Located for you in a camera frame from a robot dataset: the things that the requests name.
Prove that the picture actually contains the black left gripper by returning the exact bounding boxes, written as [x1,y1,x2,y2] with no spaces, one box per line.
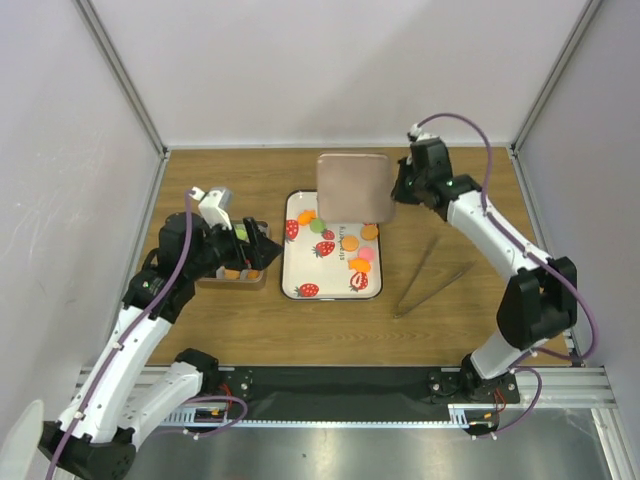
[186,216,282,280]

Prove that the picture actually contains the orange flower cookie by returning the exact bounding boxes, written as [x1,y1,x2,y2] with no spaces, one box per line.
[224,269,241,280]

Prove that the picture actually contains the gold tin lid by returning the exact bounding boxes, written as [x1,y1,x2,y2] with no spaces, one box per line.
[316,153,395,224]

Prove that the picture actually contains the metal serving tongs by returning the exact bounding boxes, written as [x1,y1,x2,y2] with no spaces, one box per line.
[392,236,476,322]

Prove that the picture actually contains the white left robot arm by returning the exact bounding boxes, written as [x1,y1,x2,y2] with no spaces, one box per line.
[38,212,283,479]

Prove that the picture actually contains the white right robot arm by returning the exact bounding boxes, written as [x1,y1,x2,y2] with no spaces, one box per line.
[392,137,578,402]

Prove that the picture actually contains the gold cookie tin box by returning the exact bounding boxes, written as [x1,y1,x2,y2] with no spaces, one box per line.
[196,220,271,290]

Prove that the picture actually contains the orange fish cookie upper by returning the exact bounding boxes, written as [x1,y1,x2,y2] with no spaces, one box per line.
[297,210,316,226]

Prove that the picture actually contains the orange fish cookie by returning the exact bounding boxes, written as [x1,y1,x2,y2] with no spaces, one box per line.
[348,257,371,273]
[297,210,316,226]

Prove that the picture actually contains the white strawberry tray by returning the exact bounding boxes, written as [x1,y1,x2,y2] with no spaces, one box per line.
[280,190,383,301]

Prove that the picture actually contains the orange fish cookie lower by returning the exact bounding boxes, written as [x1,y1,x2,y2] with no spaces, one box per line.
[348,257,371,273]

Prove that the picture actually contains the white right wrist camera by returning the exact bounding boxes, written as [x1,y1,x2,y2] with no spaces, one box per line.
[407,123,436,143]

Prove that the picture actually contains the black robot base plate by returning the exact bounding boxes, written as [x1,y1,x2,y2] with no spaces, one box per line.
[164,364,506,421]

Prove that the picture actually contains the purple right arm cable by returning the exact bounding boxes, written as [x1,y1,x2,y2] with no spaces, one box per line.
[417,113,601,441]

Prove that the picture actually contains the white cable duct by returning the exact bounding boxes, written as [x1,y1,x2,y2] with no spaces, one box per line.
[160,402,498,430]

